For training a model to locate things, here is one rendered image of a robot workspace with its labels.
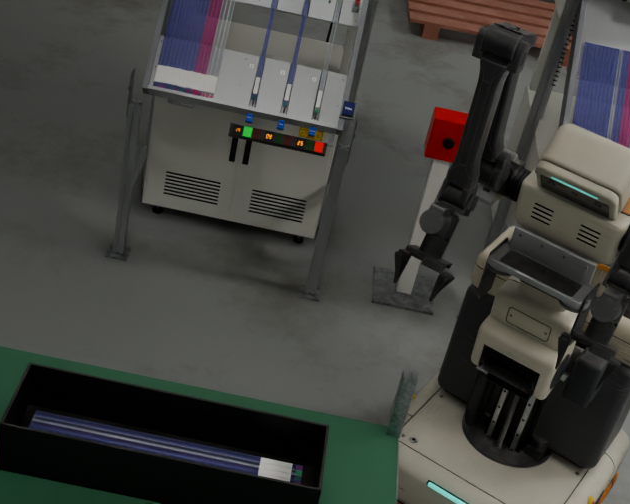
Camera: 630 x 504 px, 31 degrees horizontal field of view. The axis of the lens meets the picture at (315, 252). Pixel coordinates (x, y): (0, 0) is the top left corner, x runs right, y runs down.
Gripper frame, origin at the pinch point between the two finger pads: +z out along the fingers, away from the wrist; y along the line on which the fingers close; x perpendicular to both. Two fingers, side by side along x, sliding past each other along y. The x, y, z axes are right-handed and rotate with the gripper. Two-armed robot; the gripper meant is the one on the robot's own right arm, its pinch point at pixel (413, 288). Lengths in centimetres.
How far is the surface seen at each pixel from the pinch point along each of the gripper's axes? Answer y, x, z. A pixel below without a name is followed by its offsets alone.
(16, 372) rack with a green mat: -45, -73, 39
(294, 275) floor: -88, 143, 42
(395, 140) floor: -118, 262, -16
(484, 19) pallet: -151, 406, -96
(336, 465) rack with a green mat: 16, -51, 29
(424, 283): -48, 173, 26
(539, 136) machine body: -34, 181, -45
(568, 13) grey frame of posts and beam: -38, 159, -89
